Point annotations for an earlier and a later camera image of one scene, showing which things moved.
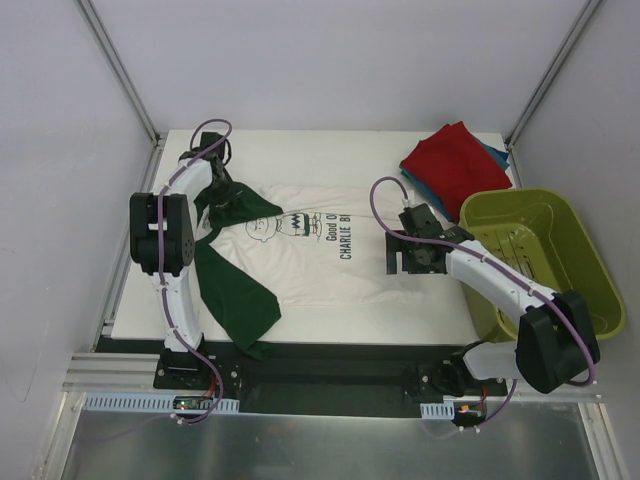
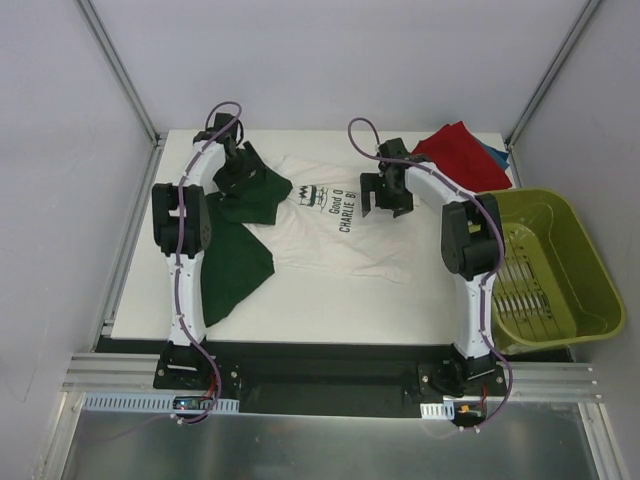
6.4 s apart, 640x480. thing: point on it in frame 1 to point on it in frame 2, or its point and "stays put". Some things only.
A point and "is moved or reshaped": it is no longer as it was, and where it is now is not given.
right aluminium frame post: (585, 16) stays put
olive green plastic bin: (530, 232) stays put
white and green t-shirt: (327, 247) is moved or reshaped
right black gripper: (393, 252) to (382, 195)
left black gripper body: (220, 179) to (245, 171)
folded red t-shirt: (452, 163) stays put
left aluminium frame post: (121, 72) stays put
